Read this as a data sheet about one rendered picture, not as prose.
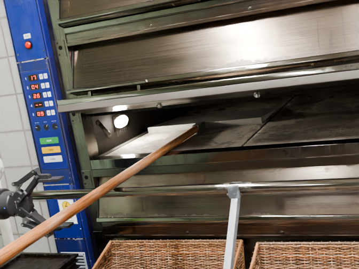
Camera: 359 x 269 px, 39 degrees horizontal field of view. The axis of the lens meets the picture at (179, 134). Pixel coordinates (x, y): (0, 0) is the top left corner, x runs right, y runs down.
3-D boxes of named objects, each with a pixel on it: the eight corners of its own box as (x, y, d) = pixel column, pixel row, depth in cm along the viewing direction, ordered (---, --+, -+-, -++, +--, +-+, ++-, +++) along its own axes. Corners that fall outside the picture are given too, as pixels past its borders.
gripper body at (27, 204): (11, 186, 153) (36, 184, 150) (17, 212, 155) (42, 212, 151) (-7, 194, 147) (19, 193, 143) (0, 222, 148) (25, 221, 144)
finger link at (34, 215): (19, 206, 146) (17, 210, 147) (48, 230, 144) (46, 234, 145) (28, 202, 150) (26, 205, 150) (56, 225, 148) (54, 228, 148)
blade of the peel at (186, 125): (262, 123, 221) (261, 117, 220) (148, 133, 243) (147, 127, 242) (278, 108, 253) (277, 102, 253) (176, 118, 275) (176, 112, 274)
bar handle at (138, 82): (67, 105, 188) (69, 105, 189) (146, 96, 175) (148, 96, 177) (65, 89, 188) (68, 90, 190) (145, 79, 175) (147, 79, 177)
